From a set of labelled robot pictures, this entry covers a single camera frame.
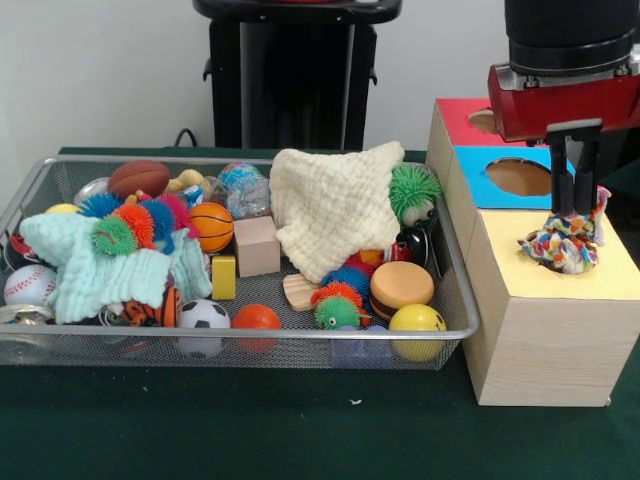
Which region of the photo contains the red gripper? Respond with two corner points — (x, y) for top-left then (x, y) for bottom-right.
(487, 64), (640, 216)

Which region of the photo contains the multicoloured patterned cloth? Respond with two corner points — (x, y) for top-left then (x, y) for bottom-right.
(517, 185), (612, 275)

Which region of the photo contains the cream knitted cloth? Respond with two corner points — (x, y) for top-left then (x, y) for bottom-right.
(268, 140), (406, 285)

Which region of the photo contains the wooden box with three holes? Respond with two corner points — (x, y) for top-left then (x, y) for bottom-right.
(426, 97), (640, 407)

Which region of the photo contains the clear mesh bin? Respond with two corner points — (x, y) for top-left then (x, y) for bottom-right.
(0, 154), (480, 371)

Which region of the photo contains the black panel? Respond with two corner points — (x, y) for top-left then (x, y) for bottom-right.
(602, 130), (640, 174)

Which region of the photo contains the green spiky ball toy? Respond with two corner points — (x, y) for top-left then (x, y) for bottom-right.
(389, 164), (442, 226)

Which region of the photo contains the toy burger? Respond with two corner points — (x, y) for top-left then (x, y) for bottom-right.
(369, 260), (435, 321)

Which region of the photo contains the yellow smiley ball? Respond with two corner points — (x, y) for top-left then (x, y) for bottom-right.
(388, 303), (448, 362)

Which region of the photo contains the green-headed spiky caterpillar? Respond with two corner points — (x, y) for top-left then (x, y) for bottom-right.
(309, 264), (374, 331)

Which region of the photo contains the plain orange ball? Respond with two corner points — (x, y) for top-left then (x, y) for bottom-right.
(231, 303), (282, 354)

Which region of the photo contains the small orange basketball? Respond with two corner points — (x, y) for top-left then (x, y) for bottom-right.
(189, 201), (235, 253)

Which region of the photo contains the small soccer ball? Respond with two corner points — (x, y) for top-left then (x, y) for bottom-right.
(175, 297), (232, 356)

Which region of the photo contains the long multicoloured spiky caterpillar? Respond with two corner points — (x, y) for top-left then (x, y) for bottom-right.
(77, 192), (194, 259)

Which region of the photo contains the mint green knitted cloth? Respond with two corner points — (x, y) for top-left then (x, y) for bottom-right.
(18, 212), (216, 325)

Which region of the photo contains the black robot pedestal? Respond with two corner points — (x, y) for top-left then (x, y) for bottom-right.
(192, 0), (404, 150)

